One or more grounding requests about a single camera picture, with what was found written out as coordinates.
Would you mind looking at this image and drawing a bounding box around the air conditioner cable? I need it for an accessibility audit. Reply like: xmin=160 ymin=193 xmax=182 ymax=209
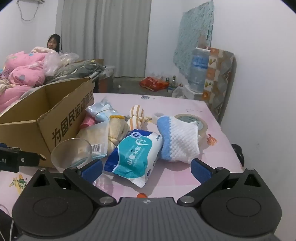
xmin=18 ymin=2 xmax=40 ymax=22

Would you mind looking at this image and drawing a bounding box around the grey floral blanket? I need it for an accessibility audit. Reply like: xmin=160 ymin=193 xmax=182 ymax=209
xmin=44 ymin=59 xmax=107 ymax=85

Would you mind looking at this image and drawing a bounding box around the clear glass bowl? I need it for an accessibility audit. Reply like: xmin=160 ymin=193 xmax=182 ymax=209
xmin=50 ymin=138 xmax=93 ymax=173

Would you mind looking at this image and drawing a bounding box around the pink quilt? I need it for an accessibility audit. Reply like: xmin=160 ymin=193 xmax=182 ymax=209
xmin=0 ymin=46 xmax=50 ymax=114

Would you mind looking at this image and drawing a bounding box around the black round object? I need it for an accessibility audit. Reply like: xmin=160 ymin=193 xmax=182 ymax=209
xmin=231 ymin=144 xmax=245 ymax=166

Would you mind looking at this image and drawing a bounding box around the grey curtain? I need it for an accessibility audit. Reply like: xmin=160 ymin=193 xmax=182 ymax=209
xmin=55 ymin=0 xmax=152 ymax=78

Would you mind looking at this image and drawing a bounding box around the red bag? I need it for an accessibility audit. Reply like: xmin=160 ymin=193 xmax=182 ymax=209
xmin=139 ymin=76 xmax=169 ymax=90

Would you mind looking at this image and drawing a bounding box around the light blue plastic packet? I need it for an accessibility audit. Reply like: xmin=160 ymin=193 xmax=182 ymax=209
xmin=85 ymin=97 xmax=116 ymax=123

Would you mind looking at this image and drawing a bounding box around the orange striped rolled towel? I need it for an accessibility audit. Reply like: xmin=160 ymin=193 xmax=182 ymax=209
xmin=126 ymin=105 xmax=151 ymax=130

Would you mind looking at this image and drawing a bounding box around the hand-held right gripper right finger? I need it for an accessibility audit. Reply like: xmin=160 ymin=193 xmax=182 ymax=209
xmin=178 ymin=159 xmax=266 ymax=206

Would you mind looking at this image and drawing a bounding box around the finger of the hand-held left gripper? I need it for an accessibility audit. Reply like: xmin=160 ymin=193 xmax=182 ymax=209
xmin=19 ymin=151 xmax=47 ymax=168

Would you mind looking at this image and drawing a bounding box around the brown cardboard box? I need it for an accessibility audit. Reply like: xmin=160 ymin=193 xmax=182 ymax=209
xmin=0 ymin=77 xmax=95 ymax=168

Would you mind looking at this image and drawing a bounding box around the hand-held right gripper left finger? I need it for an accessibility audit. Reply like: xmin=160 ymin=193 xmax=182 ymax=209
xmin=30 ymin=159 xmax=117 ymax=206

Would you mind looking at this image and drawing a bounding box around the clear packed beige cloth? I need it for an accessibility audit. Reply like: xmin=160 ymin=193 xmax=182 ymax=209
xmin=76 ymin=120 xmax=111 ymax=160

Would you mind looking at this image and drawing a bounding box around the blue white knitted cloth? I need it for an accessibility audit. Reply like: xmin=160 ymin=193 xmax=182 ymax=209
xmin=156 ymin=116 xmax=200 ymax=164

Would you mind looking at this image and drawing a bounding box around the clear plastic bag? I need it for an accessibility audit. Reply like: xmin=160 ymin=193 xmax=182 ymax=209
xmin=43 ymin=51 xmax=80 ymax=77

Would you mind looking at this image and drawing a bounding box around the white plastic bag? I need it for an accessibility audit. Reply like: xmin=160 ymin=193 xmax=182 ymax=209
xmin=171 ymin=86 xmax=185 ymax=99

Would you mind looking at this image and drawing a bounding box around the wooden bed frame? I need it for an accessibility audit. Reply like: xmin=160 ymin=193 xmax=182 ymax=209
xmin=92 ymin=59 xmax=115 ymax=93

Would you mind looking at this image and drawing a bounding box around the patterned upright board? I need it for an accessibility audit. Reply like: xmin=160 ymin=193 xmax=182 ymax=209
xmin=202 ymin=47 xmax=236 ymax=126

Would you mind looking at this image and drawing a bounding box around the large beige tape roll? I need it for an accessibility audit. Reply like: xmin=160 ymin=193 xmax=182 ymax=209
xmin=173 ymin=113 xmax=208 ymax=142

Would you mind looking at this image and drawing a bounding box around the blue white wet wipes pack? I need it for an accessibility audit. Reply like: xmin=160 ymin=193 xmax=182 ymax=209
xmin=103 ymin=129 xmax=163 ymax=188

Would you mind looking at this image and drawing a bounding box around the beige rolled towel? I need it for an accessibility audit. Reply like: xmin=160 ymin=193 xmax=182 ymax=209
xmin=107 ymin=115 xmax=130 ymax=154

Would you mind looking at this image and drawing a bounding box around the blue water bottle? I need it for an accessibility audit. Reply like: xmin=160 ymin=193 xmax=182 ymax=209
xmin=188 ymin=47 xmax=211 ymax=92

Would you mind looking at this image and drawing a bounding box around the group of small bottles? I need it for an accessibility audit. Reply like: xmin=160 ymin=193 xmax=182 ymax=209
xmin=151 ymin=73 xmax=178 ymax=92

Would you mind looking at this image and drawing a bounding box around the pink plastic packet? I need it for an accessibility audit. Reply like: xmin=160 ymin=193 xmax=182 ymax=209
xmin=80 ymin=115 xmax=96 ymax=130

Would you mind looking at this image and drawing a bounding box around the hanging blue patterned cloth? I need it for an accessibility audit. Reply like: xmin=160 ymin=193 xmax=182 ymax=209
xmin=173 ymin=0 xmax=214 ymax=77

